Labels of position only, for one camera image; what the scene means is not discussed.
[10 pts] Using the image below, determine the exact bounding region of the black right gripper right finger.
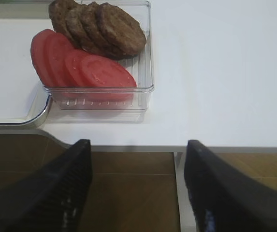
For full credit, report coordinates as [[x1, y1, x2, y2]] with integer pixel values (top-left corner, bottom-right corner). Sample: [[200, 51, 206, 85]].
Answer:
[[184, 140, 277, 232]]

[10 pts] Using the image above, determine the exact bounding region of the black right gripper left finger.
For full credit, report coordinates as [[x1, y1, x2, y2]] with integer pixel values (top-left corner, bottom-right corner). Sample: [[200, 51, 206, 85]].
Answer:
[[0, 140, 91, 232]]

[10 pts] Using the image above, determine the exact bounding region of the silver metal tray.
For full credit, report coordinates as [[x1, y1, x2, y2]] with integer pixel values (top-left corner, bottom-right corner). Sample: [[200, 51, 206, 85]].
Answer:
[[0, 18, 51, 129]]

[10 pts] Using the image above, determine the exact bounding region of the clear patty and tomato bin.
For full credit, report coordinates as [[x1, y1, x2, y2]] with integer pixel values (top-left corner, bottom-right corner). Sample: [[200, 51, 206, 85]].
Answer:
[[43, 0, 155, 122]]

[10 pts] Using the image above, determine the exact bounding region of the red tomato slice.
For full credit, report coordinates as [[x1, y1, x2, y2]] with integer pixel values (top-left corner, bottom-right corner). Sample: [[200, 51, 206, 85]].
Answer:
[[44, 33, 75, 87], [79, 55, 137, 102], [30, 29, 54, 87], [63, 49, 89, 87]]

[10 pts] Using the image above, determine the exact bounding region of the brown meat patty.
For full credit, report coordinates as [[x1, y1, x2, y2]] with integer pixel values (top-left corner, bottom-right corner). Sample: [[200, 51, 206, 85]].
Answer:
[[95, 2, 146, 56], [48, 0, 80, 48], [65, 4, 101, 55], [80, 2, 120, 55]]

